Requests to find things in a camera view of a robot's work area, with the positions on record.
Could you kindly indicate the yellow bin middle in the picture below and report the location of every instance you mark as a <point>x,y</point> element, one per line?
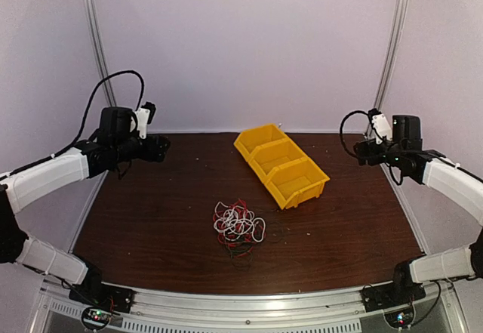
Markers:
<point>269,156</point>

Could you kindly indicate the left aluminium frame post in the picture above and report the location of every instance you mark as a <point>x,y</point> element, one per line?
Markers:
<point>96,40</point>

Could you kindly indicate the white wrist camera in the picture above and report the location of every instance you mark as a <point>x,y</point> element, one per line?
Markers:
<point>380,126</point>
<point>144,116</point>

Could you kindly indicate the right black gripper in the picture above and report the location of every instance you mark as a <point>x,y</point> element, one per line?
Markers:
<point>368,145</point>

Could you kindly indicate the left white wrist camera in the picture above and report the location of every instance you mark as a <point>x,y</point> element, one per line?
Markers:
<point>144,116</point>

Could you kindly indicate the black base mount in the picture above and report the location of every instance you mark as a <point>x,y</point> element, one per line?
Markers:
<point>103,309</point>
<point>392,299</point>

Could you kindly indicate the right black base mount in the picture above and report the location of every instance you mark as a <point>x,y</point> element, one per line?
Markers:
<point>392,299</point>

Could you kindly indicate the yellow bin near end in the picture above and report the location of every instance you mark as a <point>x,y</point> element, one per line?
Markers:
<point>296,182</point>

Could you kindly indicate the aluminium frame post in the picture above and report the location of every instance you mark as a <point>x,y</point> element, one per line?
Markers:
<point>96,40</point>
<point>398,23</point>

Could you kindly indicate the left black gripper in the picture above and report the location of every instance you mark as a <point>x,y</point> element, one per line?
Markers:
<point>160,151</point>

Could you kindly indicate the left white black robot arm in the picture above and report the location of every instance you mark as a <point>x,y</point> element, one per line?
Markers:
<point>121,137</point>

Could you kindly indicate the right aluminium frame post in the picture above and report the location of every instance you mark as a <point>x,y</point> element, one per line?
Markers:
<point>398,23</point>

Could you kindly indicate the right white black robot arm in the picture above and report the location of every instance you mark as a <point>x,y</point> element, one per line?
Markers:
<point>398,145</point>

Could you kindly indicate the aluminium front rail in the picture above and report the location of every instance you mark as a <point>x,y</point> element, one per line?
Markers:
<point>341,310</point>

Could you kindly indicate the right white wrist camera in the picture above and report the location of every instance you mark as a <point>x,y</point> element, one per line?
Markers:
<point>380,126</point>

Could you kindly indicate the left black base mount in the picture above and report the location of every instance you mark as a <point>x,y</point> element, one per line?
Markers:
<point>103,309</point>

